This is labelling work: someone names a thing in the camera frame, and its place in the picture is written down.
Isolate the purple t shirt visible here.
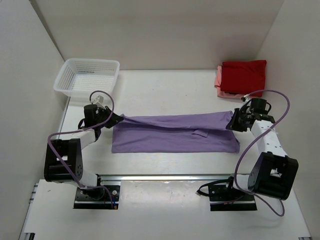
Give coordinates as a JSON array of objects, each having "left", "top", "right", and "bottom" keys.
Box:
[{"left": 111, "top": 111, "right": 240, "bottom": 153}]

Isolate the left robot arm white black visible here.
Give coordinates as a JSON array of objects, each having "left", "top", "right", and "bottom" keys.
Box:
[{"left": 44, "top": 95, "right": 124, "bottom": 189}]

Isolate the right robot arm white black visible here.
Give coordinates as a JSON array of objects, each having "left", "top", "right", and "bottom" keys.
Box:
[{"left": 197, "top": 98, "right": 299, "bottom": 203}]

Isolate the pink folded t shirt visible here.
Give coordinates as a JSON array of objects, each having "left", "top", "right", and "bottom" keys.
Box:
[{"left": 214, "top": 65, "right": 248, "bottom": 99}]

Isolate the red folded t shirt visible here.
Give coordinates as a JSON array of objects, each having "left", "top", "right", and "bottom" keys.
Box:
[{"left": 220, "top": 60, "right": 267, "bottom": 95}]

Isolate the white plastic basket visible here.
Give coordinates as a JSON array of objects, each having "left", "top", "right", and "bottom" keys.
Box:
[{"left": 53, "top": 58, "right": 120, "bottom": 99}]

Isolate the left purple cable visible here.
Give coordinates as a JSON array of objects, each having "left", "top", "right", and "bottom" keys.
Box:
[{"left": 48, "top": 90, "right": 118, "bottom": 210}]

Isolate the purple cable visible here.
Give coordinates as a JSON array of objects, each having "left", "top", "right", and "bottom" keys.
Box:
[
  {"left": 48, "top": 90, "right": 118, "bottom": 210},
  {"left": 209, "top": 89, "right": 291, "bottom": 217}
]

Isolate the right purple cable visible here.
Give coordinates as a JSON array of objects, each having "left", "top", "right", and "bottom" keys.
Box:
[{"left": 209, "top": 89, "right": 291, "bottom": 217}]

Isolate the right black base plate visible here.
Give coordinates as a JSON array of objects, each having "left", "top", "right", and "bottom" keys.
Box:
[{"left": 208, "top": 184, "right": 258, "bottom": 212}]

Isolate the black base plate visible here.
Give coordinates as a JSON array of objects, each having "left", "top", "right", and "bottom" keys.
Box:
[
  {"left": 208, "top": 184, "right": 258, "bottom": 212},
  {"left": 73, "top": 181, "right": 121, "bottom": 210}
]

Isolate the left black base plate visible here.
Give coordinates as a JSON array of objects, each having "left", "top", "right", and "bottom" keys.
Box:
[{"left": 73, "top": 181, "right": 121, "bottom": 210}]

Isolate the aluminium rail frame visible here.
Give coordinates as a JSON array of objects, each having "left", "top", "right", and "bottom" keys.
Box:
[{"left": 18, "top": 99, "right": 312, "bottom": 240}]

